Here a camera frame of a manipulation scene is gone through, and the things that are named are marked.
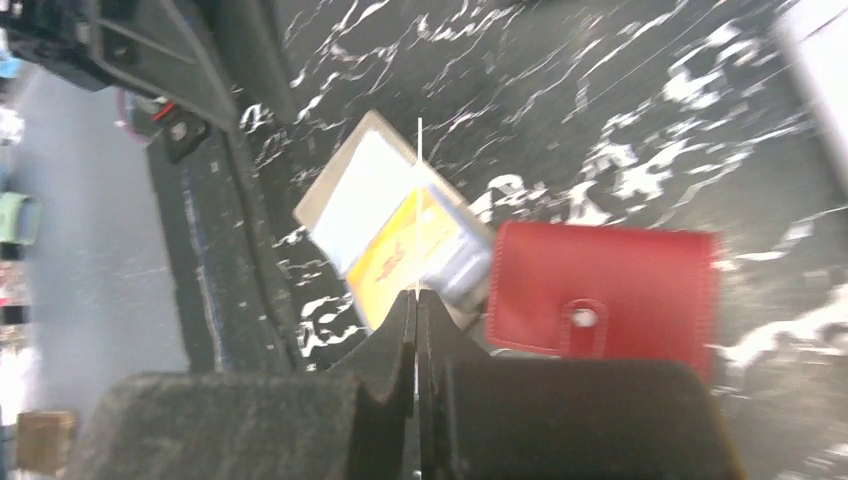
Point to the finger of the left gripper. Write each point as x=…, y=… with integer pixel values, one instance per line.
x=154, y=48
x=246, y=33

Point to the black base bar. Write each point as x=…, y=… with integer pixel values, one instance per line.
x=235, y=308

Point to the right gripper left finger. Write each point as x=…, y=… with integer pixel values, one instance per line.
x=345, y=423

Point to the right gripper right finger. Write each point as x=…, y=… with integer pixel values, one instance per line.
x=487, y=417

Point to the white plastic bin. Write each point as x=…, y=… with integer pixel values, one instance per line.
x=812, y=35

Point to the red card holder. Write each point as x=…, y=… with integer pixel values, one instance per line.
x=600, y=292

